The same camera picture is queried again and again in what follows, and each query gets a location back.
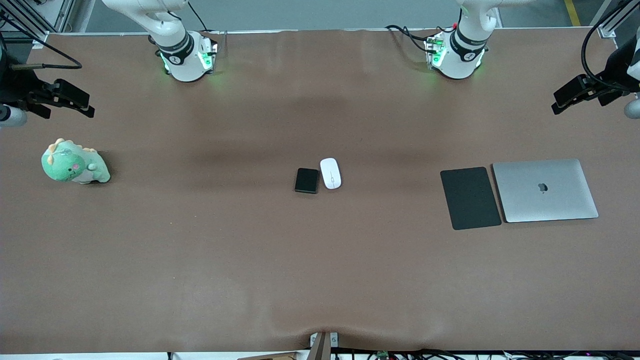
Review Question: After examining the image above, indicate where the black smartphone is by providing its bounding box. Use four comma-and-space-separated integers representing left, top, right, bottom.
294, 167, 320, 195

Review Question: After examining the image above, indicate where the white computer mouse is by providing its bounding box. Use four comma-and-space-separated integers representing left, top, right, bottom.
320, 157, 343, 190

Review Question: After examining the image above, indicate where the left arm base panel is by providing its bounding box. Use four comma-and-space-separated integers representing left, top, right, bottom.
424, 34, 447, 68

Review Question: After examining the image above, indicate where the right arm base panel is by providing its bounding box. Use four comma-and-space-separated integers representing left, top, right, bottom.
200, 31, 219, 71

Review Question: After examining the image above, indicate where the black mouse pad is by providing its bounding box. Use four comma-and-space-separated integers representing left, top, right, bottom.
440, 166, 502, 231

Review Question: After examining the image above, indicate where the green dinosaur plush toy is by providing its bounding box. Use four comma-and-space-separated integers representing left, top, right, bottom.
41, 138, 111, 185

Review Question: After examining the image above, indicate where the silver closed laptop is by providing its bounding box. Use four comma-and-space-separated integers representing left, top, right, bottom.
491, 158, 600, 224

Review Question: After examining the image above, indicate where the brown table cover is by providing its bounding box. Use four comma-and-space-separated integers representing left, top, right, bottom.
0, 27, 640, 353

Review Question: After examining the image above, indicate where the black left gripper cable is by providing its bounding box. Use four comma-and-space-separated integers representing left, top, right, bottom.
580, 0, 640, 93

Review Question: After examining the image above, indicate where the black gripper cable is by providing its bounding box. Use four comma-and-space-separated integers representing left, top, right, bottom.
0, 10, 83, 71
580, 0, 640, 93

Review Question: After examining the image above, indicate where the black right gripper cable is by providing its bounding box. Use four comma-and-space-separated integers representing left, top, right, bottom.
0, 10, 83, 71

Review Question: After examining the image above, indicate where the aluminium frame profile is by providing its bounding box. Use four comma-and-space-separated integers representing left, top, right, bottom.
590, 0, 640, 38
0, 0, 76, 48

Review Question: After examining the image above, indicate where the black right arm base cable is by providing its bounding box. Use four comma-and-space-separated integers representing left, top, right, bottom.
187, 0, 210, 33

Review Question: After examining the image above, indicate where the black arm base cable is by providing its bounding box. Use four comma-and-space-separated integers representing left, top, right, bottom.
385, 24, 441, 55
187, 0, 210, 33

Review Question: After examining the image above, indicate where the black left arm base cable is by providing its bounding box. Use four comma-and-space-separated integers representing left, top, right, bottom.
385, 24, 441, 55

